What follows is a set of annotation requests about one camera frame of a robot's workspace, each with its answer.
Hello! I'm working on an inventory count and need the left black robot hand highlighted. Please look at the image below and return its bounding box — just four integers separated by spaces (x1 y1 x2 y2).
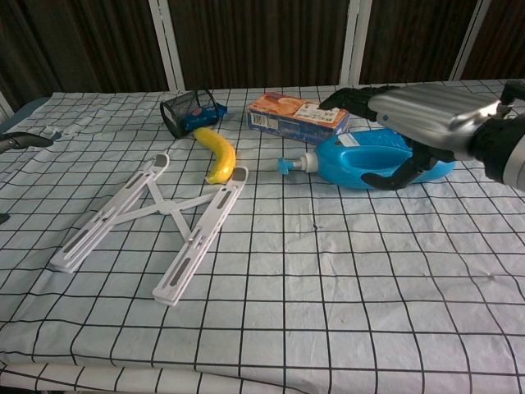
0 131 55 154

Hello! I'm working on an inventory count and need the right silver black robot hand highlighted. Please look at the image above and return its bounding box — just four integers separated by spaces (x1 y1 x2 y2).
318 80 506 191

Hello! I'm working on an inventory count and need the blue detergent bottle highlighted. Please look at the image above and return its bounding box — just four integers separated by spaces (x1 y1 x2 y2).
278 128 458 190

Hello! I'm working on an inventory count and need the orange blue cardboard box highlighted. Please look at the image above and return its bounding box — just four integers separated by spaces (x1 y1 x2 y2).
246 92 351 144

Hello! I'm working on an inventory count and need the white folding laptop stand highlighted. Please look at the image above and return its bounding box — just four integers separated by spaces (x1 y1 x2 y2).
49 152 250 307

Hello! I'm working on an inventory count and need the black mesh pen holder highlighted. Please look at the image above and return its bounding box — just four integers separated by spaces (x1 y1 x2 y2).
159 89 217 140

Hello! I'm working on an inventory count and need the blue snack packet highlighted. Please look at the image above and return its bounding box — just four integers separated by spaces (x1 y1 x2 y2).
182 102 228 133

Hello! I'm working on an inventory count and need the yellow banana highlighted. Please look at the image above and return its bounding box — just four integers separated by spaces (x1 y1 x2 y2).
193 126 238 185

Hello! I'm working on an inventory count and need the white black checkered tablecloth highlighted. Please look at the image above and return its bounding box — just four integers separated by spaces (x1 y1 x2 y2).
0 78 525 394

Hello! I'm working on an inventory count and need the white folding screen frame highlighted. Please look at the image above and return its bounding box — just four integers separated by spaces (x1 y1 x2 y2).
0 0 493 120

